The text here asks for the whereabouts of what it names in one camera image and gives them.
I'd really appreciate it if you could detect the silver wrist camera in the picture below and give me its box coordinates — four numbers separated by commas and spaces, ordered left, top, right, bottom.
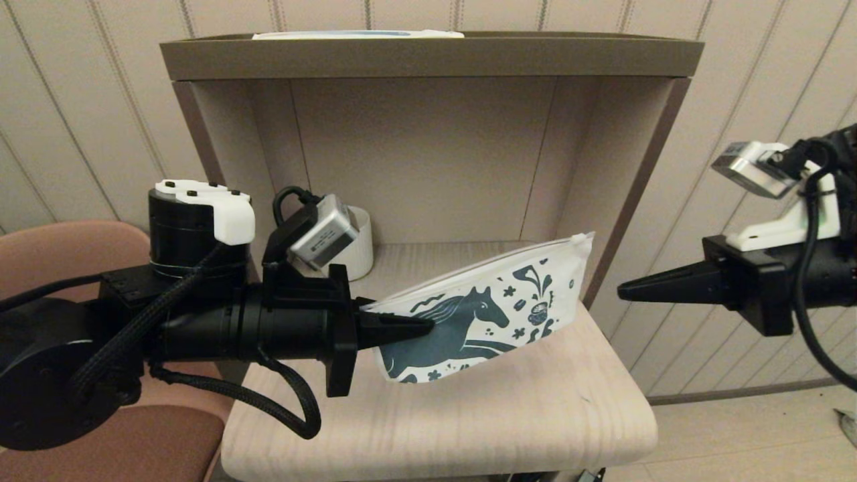
711, 141, 804, 199
289, 194, 361, 271

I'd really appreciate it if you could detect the brown shell chair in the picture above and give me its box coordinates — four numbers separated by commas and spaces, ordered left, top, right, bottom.
0, 221, 235, 482

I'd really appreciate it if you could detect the white ribbed ceramic mug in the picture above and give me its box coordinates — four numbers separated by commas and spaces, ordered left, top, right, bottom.
333, 206, 374, 282

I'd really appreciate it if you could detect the black right camera cable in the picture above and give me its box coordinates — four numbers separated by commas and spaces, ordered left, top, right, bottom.
770, 137, 857, 392

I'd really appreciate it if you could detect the flat white and blue box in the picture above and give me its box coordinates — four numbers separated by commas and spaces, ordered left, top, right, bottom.
252, 29, 465, 39

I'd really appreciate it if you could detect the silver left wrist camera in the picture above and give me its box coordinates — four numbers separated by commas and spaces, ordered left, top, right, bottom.
289, 194, 361, 271

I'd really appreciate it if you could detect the brown open shelf cabinet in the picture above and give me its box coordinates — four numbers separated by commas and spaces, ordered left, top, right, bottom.
159, 30, 705, 322

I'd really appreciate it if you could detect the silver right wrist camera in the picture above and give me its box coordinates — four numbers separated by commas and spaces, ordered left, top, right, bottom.
711, 141, 804, 199

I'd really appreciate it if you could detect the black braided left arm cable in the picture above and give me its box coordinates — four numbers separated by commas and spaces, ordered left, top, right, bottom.
67, 241, 323, 440

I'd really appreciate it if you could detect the brown baseboard strip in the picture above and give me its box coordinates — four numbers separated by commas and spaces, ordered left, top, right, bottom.
646, 375, 857, 408

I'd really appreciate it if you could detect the black left camera cable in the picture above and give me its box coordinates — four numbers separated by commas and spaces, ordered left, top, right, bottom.
263, 185, 321, 265

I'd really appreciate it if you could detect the white horse-print zipper pouch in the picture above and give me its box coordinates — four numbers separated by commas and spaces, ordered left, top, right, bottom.
362, 232, 596, 384

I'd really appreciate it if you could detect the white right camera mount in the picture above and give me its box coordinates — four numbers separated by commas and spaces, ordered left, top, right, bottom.
726, 157, 841, 253

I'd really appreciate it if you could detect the black camera cable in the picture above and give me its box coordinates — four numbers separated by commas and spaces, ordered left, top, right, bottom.
770, 137, 857, 392
263, 185, 321, 265

